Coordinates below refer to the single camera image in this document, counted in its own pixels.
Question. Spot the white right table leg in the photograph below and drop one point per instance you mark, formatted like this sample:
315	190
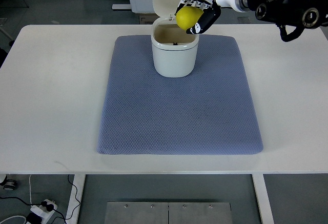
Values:
264	207

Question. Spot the white left table leg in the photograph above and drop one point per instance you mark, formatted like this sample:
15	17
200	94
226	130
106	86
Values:
77	182

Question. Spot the caster wheel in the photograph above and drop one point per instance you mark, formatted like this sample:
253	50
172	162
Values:
6	183

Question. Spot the white table leg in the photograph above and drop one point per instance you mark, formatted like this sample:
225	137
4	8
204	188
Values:
264	207
77	182

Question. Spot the white power strip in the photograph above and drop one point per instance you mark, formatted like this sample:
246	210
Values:
41	214

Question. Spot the yellow lemon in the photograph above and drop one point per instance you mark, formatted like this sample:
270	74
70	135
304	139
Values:
188	16

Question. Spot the metal floor plate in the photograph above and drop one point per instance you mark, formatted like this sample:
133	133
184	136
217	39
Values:
168	212

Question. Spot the cardboard box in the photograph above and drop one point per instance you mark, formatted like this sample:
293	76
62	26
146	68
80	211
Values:
147	18

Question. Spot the white trash bin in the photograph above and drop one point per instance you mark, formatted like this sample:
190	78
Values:
174	51

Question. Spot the blue quilted mat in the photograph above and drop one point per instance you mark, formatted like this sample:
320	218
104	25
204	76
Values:
208	112

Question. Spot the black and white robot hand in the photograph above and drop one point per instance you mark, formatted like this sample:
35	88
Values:
211	12

